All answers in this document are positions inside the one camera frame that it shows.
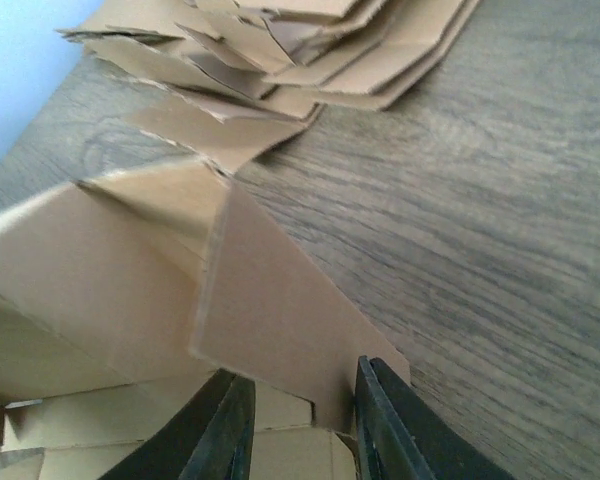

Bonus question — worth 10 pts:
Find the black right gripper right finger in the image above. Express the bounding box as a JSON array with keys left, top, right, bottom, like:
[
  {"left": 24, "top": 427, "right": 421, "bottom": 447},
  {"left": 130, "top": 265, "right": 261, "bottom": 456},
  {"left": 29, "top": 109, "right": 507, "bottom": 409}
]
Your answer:
[{"left": 355, "top": 356, "right": 513, "bottom": 479}]

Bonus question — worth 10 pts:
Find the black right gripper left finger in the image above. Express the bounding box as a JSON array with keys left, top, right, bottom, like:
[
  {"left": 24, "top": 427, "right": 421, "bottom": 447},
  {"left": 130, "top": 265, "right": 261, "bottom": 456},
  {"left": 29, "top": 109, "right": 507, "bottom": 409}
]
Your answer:
[{"left": 102, "top": 369, "right": 256, "bottom": 480}]

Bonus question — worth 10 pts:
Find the brown cardboard box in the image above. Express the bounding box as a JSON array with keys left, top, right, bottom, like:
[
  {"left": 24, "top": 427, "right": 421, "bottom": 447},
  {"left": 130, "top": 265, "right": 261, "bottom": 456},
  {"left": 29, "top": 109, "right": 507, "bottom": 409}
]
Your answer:
[{"left": 0, "top": 162, "right": 410, "bottom": 479}]

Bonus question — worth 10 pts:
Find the stack of flat cardboard sheets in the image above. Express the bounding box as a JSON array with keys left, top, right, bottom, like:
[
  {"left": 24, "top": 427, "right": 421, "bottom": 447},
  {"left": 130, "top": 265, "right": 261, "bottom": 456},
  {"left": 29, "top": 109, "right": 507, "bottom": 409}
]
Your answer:
[{"left": 61, "top": 0, "right": 476, "bottom": 172}]

